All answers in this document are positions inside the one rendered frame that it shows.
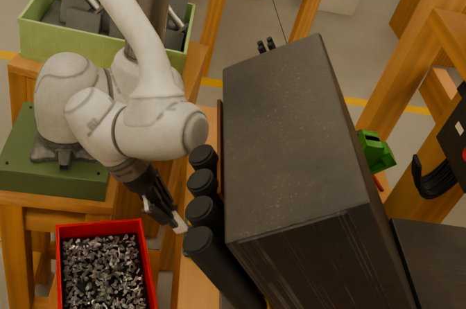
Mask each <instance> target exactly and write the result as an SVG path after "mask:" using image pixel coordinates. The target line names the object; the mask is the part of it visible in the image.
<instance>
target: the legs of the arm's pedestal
mask: <svg viewBox="0 0 466 309"><path fill-rule="evenodd" d="M118 190H119V182H118V186H117V190H116V197H115V202H114V209H113V213H112V216H106V215H94V214H88V213H76V212H69V211H57V210H51V209H39V208H32V207H25V206H13V205H7V204H0V238H1V248H2V254H3V264H4V270H5V276H6V287H7V293H8V303H9V309H45V308H46V304H47V301H48V297H36V296H35V286H36V284H43V285H47V284H48V281H49V277H50V273H51V259H53V260H56V251H55V248H56V242H55V241H51V233H55V225H56V224H57V225H59V224H75V223H85V222H101V221H110V220H115V214H116V208H117V196H118Z"/></svg>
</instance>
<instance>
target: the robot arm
mask: <svg viewBox="0 0 466 309"><path fill-rule="evenodd" d="M99 1H100V3H101V4H102V6H103V7H104V9H105V10H106V11H107V13H108V15H109V16H110V17H111V18H112V20H113V22H114V23H115V24H116V26H117V27H118V29H119V30H120V31H121V33H122V34H123V36H124V37H125V44H124V47H123V48H122V49H121V50H120V51H118V52H117V53H116V55H115V56H114V60H113V62H112V64H111V68H106V69H103V68H100V67H96V65H95V64H94V63H93V62H92V61H91V60H90V59H88V58H86V57H85V56H83V55H80V54H77V53H71V52H63V53H57V54H55V55H53V56H51V57H50V58H48V59H47V60H46V61H45V62H44V64H43V65H42V67H41V69H40V71H39V73H38V75H37V79H36V81H35V88H34V111H35V118H34V121H35V137H34V142H33V149H32V151H31V153H30V154H29V157H30V161H32V162H34V163H37V162H41V161H59V167H60V170H61V171H67V170H68V169H69V165H70V163H71V161H87V162H90V163H96V162H97V161H99V162H101V163H102V164H103V166H104V167H105V169H107V170H108V172H109V173H110V174H111V175H112V176H113V178H115V179H116V180H117V181H118V182H121V183H123V184H124V186H125V187H126V188H127V189H128V190H129V191H131V192H133V193H137V194H138V196H139V198H140V200H141V201H143V202H144V208H143V209H142V210H141V211H142V213H144V214H148V215H149V216H150V217H151V218H152V219H154V220H155V221H157V222H158V223H159V224H161V225H162V226H163V225H166V224H169V225H170V227H171V228H172V229H173V230H174V232H175V233H176V234H179V233H184V232H187V231H188V226H187V225H186V224H185V223H184V221H183V220H182V218H181V217H180V216H179V215H178V213H177V212H176V211H175V210H176V209H178V207H177V205H174V206H173V204H172V203H174V200H173V198H172V196H171V194H170V193H169V190H168V188H167V187H166V185H165V183H164V182H163V180H162V178H161V176H160V174H159V171H158V169H157V168H155V167H154V166H153V165H152V163H151V162H150V161H168V160H172V159H178V158H181V157H186V156H189V155H190V153H191V151H192V150H193V149H194V148H196V147H197V146H199V145H204V144H205V142H206V140H207V137H208V134H209V123H208V121H207V117H206V115H205V113H204V112H203V111H202V110H201V109H200V108H199V107H197V106H196V105H194V104H193V103H189V102H188V101H187V99H186V97H185V94H184V82H183V80H182V77H181V75H180V74H179V73H178V71H177V70H176V69H174V68H173V67H171V62H170V60H169V59H168V56H167V54H166V51H165V48H164V36H165V31H166V21H167V16H168V10H169V1H170V0H99Z"/></svg>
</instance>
